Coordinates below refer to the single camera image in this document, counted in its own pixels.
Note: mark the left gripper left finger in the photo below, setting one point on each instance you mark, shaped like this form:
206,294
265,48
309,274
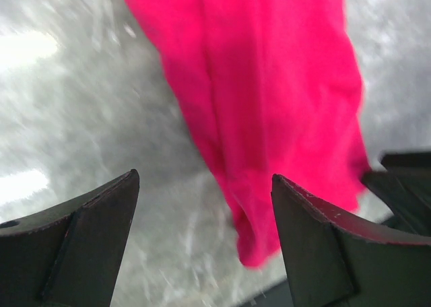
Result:
69,254

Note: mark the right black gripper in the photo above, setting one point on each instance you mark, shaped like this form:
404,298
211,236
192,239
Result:
404,187

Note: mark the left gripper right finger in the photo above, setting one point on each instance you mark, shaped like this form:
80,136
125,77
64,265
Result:
335,258

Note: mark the pink t shirt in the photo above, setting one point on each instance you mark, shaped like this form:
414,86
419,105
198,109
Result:
265,87

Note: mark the black base beam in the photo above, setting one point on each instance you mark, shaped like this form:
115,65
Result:
277,296

